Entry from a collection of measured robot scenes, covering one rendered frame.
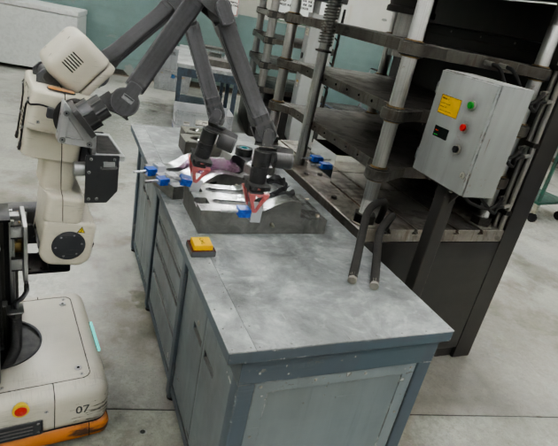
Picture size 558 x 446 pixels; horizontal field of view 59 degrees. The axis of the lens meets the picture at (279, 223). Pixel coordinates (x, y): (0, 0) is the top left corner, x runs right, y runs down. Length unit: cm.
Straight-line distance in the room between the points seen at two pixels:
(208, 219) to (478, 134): 97
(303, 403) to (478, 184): 99
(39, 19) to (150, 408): 678
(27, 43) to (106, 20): 134
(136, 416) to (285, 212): 100
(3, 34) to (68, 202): 682
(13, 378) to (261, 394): 90
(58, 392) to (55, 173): 73
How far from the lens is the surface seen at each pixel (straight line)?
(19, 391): 190
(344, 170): 252
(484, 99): 187
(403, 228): 225
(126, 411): 219
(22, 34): 835
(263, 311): 139
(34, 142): 166
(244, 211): 161
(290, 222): 184
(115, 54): 189
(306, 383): 144
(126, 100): 146
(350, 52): 931
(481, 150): 187
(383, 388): 163
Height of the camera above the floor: 157
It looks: 23 degrees down
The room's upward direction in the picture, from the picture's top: 12 degrees clockwise
